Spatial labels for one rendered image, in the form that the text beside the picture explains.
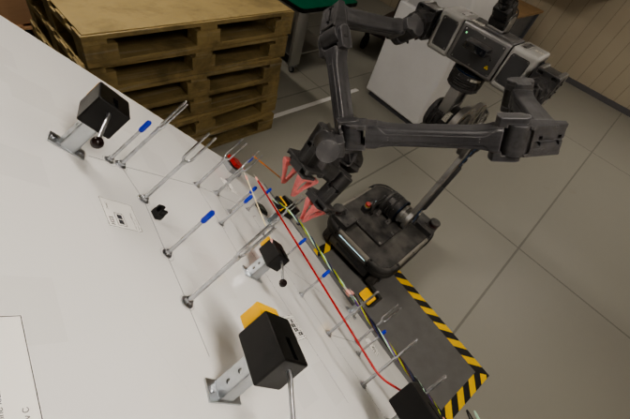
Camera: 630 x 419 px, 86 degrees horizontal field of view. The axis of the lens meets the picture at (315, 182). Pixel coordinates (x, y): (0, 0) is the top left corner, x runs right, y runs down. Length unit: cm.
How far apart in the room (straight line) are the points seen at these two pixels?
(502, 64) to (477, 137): 61
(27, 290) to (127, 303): 9
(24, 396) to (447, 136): 80
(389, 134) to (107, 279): 65
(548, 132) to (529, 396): 187
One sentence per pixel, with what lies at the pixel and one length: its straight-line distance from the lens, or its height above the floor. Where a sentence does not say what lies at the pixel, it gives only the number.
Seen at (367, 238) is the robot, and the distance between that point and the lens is 214.
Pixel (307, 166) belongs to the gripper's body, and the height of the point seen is 129.
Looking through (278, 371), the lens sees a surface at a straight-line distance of 36.
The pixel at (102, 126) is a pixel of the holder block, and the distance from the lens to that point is 47.
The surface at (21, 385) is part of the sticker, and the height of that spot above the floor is 159.
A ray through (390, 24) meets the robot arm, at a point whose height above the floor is 147.
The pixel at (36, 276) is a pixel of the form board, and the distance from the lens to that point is 36.
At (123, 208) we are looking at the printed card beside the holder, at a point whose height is 148.
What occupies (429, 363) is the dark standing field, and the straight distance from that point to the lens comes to 225.
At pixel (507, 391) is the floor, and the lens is 247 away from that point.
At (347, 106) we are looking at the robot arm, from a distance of 107.
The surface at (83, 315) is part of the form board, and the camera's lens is 36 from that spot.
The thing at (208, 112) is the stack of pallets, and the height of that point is 33.
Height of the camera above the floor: 187
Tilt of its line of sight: 45 degrees down
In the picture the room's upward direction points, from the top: 19 degrees clockwise
